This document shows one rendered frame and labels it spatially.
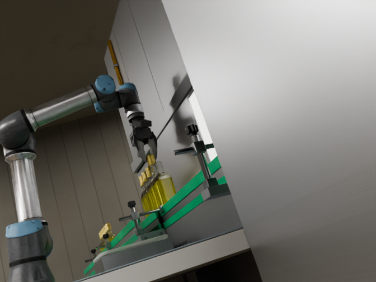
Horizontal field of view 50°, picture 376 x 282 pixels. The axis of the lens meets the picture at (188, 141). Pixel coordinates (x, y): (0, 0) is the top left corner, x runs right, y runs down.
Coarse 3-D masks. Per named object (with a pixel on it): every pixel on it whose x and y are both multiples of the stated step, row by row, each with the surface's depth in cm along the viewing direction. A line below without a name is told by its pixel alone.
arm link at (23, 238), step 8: (16, 224) 132; (24, 224) 132; (32, 224) 134; (40, 224) 137; (8, 232) 132; (16, 232) 131; (24, 232) 131; (32, 232) 133; (40, 232) 136; (8, 240) 132; (16, 240) 130; (24, 240) 130; (32, 240) 132; (40, 240) 134; (8, 248) 131; (16, 248) 130; (24, 248) 130; (32, 248) 131; (40, 248) 133; (8, 256) 131; (16, 256) 129; (24, 256) 129; (32, 256) 130
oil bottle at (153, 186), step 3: (153, 180) 158; (153, 183) 157; (153, 186) 158; (153, 189) 158; (156, 189) 156; (153, 192) 159; (156, 192) 156; (153, 195) 159; (156, 195) 156; (156, 198) 157; (156, 201) 157; (159, 201) 155; (156, 204) 158; (159, 204) 155
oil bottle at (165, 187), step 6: (162, 174) 154; (168, 174) 154; (156, 180) 154; (162, 180) 152; (168, 180) 153; (156, 186) 155; (162, 186) 151; (168, 186) 152; (174, 186) 153; (162, 192) 150; (168, 192) 151; (174, 192) 152; (162, 198) 151; (168, 198) 150; (162, 204) 152
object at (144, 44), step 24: (120, 0) 211; (144, 0) 182; (120, 24) 217; (144, 24) 186; (168, 24) 163; (120, 48) 224; (144, 48) 191; (168, 48) 167; (120, 72) 232; (144, 72) 196; (168, 72) 171; (144, 96) 202; (168, 96) 175; (168, 120) 174; (144, 168) 221
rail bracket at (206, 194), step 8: (192, 128) 90; (192, 136) 90; (192, 144) 89; (200, 144) 89; (208, 144) 90; (176, 152) 87; (184, 152) 87; (192, 152) 89; (200, 152) 88; (200, 160) 88; (208, 168) 87; (208, 176) 87; (208, 184) 85; (216, 184) 86; (224, 184) 86; (208, 192) 84; (216, 192) 84; (224, 192) 85
